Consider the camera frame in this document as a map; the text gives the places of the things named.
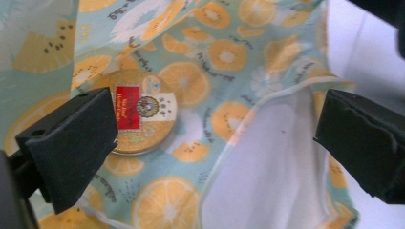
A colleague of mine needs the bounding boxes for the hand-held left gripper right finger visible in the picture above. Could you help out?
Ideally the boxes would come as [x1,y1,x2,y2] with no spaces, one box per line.
[312,88,405,205]

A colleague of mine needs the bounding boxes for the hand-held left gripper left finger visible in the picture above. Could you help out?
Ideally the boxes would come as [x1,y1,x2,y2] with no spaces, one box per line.
[8,87,119,215]

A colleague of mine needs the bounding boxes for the round gold tin red label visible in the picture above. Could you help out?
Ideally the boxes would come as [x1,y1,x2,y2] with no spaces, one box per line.
[108,70,178,156]

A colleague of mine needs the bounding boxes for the fruit print tote bag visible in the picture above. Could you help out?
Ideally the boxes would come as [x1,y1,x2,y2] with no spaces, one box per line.
[0,0,361,229]

